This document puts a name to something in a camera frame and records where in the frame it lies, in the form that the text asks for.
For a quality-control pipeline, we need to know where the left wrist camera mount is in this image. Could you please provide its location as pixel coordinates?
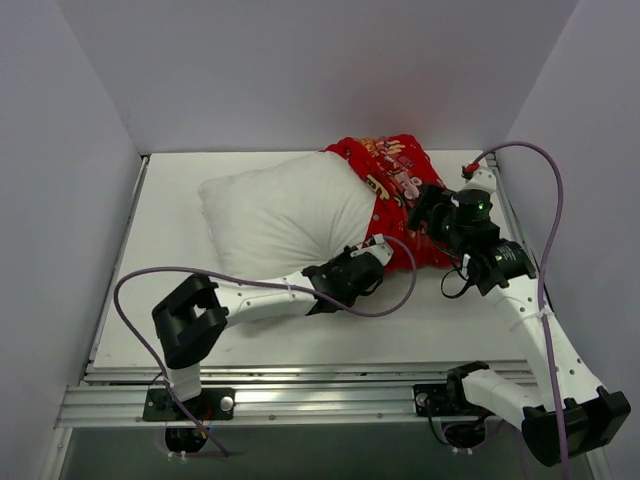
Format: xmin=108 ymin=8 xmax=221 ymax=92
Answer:
xmin=351 ymin=234 xmax=394 ymax=267

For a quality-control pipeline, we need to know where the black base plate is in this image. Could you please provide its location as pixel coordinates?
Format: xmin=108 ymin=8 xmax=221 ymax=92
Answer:
xmin=412 ymin=383 xmax=483 ymax=418
xmin=142 ymin=387 xmax=236 ymax=422

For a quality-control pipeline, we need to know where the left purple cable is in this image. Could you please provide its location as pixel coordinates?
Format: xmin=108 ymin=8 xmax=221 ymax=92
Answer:
xmin=113 ymin=234 xmax=419 ymax=459

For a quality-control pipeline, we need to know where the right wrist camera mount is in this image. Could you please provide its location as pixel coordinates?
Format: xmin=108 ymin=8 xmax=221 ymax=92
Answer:
xmin=462 ymin=163 xmax=497 ymax=195

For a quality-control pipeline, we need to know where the right side aluminium rail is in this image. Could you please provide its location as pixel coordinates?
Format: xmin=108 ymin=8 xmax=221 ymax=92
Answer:
xmin=484 ymin=151 xmax=544 ymax=280

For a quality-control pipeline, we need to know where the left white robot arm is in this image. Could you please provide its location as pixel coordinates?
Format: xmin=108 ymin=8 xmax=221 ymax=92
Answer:
xmin=152 ymin=243 xmax=393 ymax=419

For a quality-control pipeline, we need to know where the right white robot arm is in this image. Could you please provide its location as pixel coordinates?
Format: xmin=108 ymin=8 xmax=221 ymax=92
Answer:
xmin=408 ymin=185 xmax=631 ymax=466

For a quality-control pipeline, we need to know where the red printed pillowcase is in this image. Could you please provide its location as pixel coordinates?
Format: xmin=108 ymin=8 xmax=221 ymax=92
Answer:
xmin=325 ymin=134 xmax=453 ymax=273

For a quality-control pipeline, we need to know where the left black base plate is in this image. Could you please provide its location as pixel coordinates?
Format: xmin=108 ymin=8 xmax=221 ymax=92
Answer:
xmin=142 ymin=387 xmax=236 ymax=422

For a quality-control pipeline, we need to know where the white pillow insert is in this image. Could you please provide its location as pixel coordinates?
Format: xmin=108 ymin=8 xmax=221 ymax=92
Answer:
xmin=198 ymin=152 xmax=375 ymax=280

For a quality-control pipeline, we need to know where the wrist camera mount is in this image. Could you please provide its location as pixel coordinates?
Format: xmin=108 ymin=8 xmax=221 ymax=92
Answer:
xmin=462 ymin=163 xmax=497 ymax=195
xmin=351 ymin=234 xmax=394 ymax=267

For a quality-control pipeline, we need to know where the aluminium front rail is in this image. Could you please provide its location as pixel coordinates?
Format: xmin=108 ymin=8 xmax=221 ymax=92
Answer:
xmin=55 ymin=360 xmax=599 ymax=430

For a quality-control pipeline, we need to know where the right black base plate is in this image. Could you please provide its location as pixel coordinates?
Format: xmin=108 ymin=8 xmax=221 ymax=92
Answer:
xmin=412 ymin=383 xmax=483 ymax=418

